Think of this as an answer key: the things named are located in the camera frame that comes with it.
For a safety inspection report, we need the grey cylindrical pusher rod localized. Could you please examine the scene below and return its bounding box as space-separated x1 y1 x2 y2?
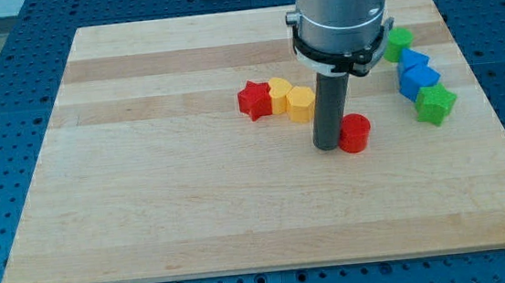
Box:
312 73 349 151

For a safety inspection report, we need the black clamp ring mount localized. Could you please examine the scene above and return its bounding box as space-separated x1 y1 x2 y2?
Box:
292 16 395 78

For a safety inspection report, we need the red cylinder block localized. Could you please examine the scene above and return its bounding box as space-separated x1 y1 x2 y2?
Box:
338 113 372 153

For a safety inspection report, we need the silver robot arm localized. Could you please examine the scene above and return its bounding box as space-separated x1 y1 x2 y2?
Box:
285 0 394 151

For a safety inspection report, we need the red star block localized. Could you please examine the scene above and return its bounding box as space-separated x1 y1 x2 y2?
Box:
237 80 273 121

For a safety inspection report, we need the green star block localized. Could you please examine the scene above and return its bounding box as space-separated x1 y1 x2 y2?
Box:
415 83 458 126

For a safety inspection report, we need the yellow hexagon block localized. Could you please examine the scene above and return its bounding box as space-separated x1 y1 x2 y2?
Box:
286 86 316 123

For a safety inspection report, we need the green cylinder block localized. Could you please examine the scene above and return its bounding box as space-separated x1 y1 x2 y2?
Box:
384 27 414 63

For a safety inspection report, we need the yellow heart block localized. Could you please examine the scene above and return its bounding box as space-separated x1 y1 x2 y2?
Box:
268 77 293 115

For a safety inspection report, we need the blue pentagon block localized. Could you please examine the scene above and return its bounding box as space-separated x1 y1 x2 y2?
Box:
397 48 429 79

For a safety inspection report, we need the blue cube block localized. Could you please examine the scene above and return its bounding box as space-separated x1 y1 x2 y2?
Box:
399 65 440 102

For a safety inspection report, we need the wooden board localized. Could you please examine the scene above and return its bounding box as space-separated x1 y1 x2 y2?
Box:
2 0 505 283

